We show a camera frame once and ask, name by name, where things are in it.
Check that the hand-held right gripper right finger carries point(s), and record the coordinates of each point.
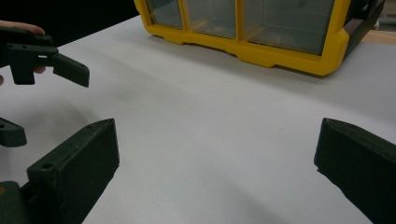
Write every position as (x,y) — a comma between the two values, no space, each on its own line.
(361,165)

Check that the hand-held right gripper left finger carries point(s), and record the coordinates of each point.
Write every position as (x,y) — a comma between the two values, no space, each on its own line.
(77,174)

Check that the yellow and black organizer box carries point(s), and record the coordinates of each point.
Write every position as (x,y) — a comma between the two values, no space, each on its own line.
(330,62)

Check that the wooden board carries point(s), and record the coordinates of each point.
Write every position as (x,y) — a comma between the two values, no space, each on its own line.
(379,38)

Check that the set of clear organizer drawers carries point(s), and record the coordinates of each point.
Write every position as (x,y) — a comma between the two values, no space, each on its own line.
(280,28)

